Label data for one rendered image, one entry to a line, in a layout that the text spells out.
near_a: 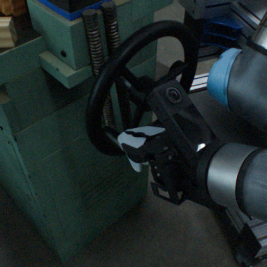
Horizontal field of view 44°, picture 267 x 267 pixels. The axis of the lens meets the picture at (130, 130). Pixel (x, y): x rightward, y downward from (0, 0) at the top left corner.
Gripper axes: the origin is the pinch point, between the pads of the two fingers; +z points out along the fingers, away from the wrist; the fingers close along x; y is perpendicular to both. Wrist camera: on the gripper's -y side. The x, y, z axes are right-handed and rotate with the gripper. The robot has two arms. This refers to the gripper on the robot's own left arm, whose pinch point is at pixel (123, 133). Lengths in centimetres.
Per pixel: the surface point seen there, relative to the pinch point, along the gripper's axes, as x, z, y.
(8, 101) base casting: -9.7, 22.0, -8.6
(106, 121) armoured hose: 5.6, 15.1, 2.3
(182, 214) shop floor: 41, 47, 67
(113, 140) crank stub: -1.0, 2.4, 1.1
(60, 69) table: -1.1, 12.4, -11.8
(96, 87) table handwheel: -0.9, 2.0, -8.5
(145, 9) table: 27.2, 19.0, -15.9
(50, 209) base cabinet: -7, 43, 28
